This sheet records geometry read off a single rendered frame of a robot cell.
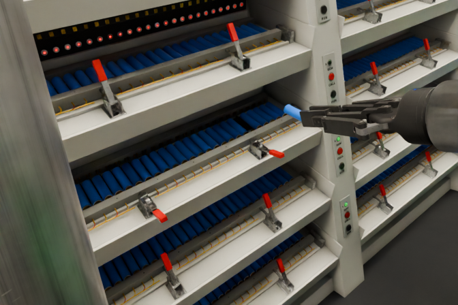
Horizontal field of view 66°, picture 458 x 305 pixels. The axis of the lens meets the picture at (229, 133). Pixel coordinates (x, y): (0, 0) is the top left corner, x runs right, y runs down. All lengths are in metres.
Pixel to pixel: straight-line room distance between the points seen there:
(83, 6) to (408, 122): 0.48
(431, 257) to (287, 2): 0.91
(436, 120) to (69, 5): 0.51
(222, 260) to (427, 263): 0.71
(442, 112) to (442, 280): 0.85
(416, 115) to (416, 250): 0.89
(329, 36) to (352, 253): 0.62
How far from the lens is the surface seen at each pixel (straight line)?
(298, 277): 1.02
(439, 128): 0.47
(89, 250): 0.17
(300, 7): 0.82
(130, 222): 0.67
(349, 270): 1.15
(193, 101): 0.64
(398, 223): 1.38
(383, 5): 1.15
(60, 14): 0.58
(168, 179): 0.70
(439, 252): 1.35
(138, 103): 0.62
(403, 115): 0.50
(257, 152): 0.76
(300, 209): 0.92
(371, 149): 1.14
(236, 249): 0.83
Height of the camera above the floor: 0.87
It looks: 20 degrees down
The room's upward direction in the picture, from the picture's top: 13 degrees counter-clockwise
